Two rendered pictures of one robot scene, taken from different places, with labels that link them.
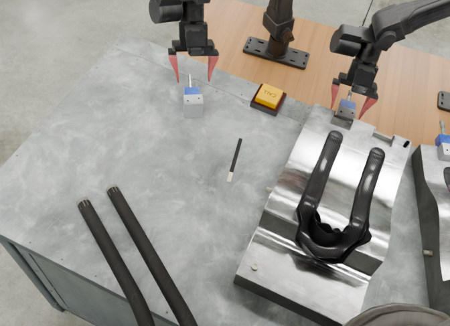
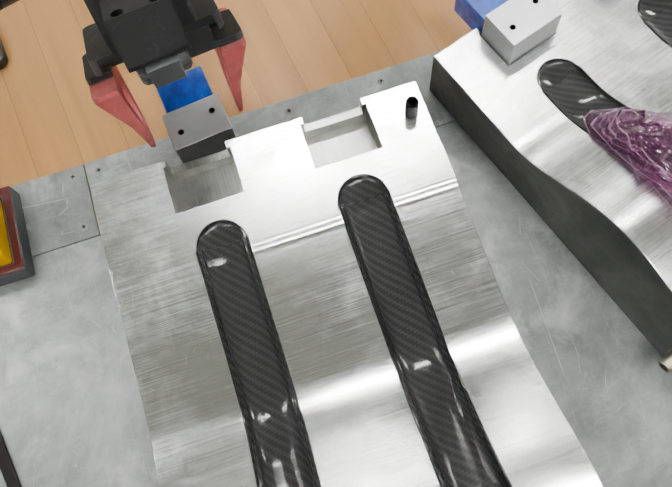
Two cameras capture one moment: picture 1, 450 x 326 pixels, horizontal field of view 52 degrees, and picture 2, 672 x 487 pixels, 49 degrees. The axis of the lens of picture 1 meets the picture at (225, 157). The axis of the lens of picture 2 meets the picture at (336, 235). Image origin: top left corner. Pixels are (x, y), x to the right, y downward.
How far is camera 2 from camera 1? 0.69 m
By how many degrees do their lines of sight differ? 19
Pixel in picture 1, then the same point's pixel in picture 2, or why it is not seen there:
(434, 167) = (516, 96)
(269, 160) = (115, 426)
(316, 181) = (275, 441)
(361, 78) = (142, 42)
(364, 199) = (435, 375)
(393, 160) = (416, 183)
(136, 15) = not seen: outside the picture
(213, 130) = not seen: outside the picture
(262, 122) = (13, 325)
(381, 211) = (507, 387)
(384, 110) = (278, 15)
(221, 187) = not seen: outside the picture
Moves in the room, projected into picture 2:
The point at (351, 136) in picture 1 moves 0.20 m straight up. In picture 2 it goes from (263, 206) to (200, 55)
